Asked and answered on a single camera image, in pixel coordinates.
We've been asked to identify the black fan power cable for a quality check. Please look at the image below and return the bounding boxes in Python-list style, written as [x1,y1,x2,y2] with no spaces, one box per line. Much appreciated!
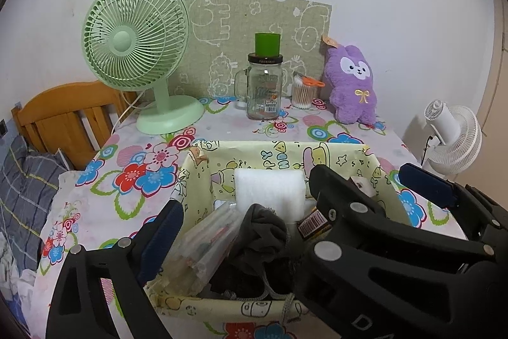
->
[421,134,435,167]

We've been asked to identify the green cartoon printed board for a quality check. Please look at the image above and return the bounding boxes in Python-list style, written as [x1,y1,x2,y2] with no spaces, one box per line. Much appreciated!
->
[170,0,332,99]

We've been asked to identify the brown packet with barcode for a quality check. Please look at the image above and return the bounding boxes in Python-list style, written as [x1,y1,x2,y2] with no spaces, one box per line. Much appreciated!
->
[297,206,332,242]

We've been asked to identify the beige wooden door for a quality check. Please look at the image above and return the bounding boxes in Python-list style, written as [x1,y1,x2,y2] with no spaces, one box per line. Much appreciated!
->
[476,0,508,125]

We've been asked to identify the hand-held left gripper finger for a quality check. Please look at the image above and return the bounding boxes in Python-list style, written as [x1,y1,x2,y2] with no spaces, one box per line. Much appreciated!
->
[45,199,184,339]

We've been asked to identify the green desk fan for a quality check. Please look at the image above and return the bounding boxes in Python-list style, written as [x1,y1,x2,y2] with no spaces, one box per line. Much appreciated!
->
[81,0,205,135]

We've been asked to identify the glass jar mug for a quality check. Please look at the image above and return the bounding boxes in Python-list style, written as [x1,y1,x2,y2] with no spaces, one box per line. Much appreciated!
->
[234,53,285,121]

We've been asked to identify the clear plastic bag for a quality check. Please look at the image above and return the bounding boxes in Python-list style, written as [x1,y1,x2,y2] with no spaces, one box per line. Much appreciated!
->
[157,202,249,296]

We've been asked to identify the dark grey sock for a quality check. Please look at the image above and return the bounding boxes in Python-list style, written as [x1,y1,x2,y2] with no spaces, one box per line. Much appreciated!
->
[228,204,296,314]

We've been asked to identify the white clip fan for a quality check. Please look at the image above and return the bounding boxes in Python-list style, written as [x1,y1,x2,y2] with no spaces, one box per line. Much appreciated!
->
[421,98,483,177]

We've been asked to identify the floral tablecloth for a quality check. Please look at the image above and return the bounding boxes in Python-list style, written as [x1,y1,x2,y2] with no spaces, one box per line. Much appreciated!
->
[30,95,471,339]

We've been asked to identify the green plastic cup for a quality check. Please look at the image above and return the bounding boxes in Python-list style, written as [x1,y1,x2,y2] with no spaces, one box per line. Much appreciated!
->
[255,32,280,57]

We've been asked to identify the white bed sheet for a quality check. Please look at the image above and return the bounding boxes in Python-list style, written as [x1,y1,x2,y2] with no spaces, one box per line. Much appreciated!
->
[0,232,44,316]

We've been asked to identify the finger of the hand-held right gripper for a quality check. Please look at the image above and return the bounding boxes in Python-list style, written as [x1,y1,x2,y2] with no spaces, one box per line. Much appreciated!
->
[398,163,508,244]
[293,163,508,339]

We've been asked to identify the white foam sponge block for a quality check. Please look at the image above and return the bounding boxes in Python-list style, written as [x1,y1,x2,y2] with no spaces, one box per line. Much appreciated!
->
[233,168,307,222]

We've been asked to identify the wooden bed headboard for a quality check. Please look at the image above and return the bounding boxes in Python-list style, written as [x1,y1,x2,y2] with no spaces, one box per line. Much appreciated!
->
[12,81,137,171]

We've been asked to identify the small white box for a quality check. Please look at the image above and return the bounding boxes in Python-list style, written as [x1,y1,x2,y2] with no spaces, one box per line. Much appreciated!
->
[349,176,378,200]

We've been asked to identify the orange handled scissors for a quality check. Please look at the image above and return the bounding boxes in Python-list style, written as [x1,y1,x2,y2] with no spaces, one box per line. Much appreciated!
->
[296,75,326,89]

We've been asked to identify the cotton swab container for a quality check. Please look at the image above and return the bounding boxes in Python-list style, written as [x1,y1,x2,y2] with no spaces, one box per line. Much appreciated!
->
[291,74,314,110]

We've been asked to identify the white fan power cable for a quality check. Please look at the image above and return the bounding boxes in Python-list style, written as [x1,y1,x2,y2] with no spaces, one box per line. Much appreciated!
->
[113,89,153,131]

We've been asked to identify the black plastic bag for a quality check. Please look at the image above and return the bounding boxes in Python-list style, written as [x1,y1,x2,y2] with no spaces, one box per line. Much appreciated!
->
[210,260,296,300]

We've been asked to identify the yellow printed storage basket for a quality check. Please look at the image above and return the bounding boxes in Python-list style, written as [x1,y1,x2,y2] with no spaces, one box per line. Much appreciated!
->
[145,140,413,324]

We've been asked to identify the purple plush bunny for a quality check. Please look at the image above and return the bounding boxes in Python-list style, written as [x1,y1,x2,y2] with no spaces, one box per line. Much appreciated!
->
[321,35,378,125]

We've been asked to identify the blue plaid pillow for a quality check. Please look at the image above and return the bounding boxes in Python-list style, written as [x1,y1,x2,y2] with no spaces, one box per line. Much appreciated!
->
[0,134,72,276]

